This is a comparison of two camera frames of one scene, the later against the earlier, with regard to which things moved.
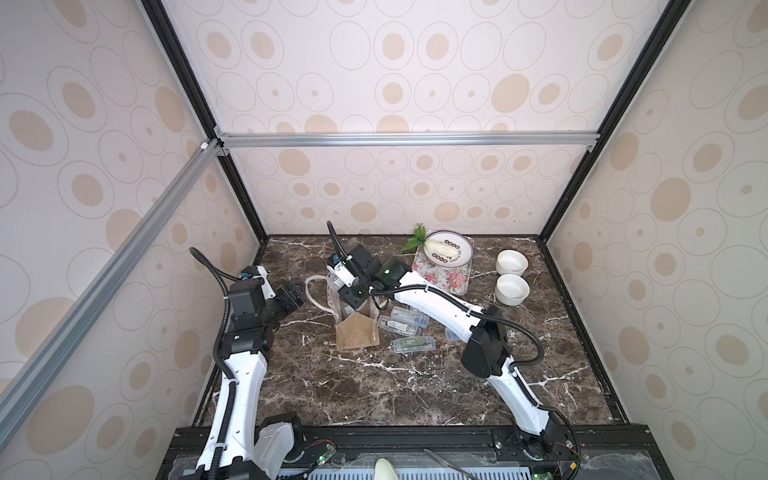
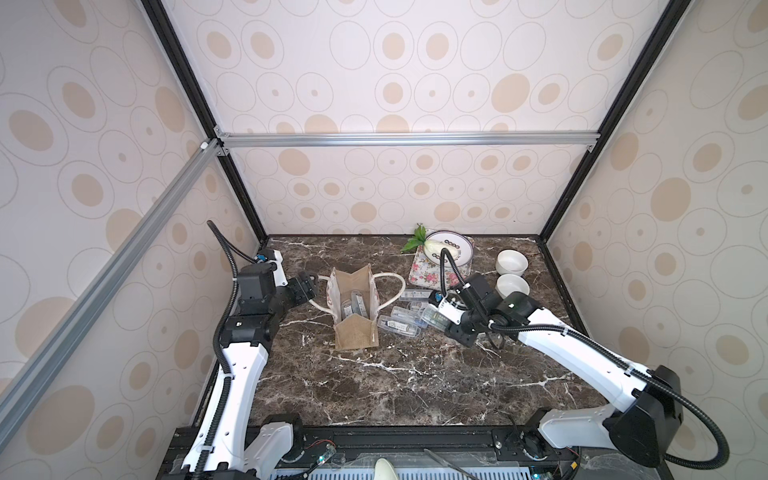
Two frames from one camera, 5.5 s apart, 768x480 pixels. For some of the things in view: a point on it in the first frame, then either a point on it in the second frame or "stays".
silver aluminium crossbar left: [202, 156] stays
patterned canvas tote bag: [356, 326] stays
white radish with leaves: [430, 245] stays
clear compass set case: [413, 344] -> [346, 308]
